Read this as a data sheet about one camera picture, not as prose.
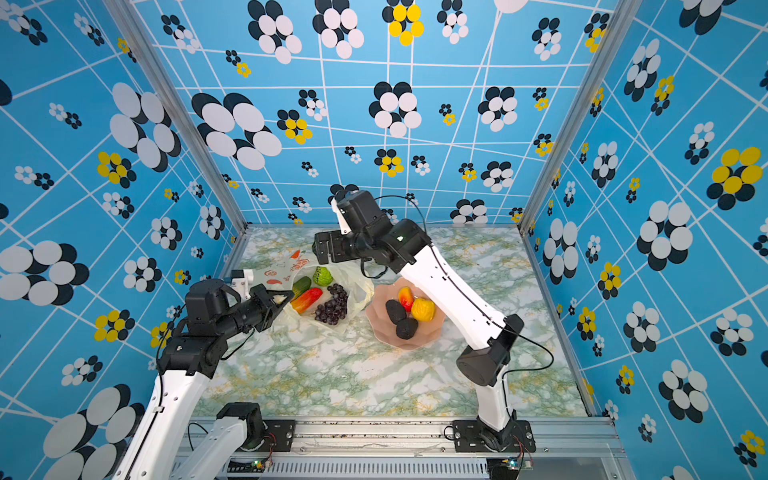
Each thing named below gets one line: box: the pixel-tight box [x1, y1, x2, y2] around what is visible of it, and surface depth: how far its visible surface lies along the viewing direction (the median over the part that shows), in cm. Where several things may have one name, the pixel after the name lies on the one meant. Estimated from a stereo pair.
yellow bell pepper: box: [411, 298, 435, 322], surface depth 91 cm
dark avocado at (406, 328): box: [396, 318, 419, 340], surface depth 89 cm
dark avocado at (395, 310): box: [385, 299, 407, 325], surface depth 94 cm
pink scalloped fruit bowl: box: [366, 278, 405, 350], surface depth 93 cm
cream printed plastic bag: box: [321, 261, 376, 332], surface depth 87 cm
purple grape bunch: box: [314, 284, 348, 326], surface depth 95 cm
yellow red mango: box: [398, 286, 415, 312], surface depth 96 cm
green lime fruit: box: [313, 266, 334, 287], surface depth 101 cm
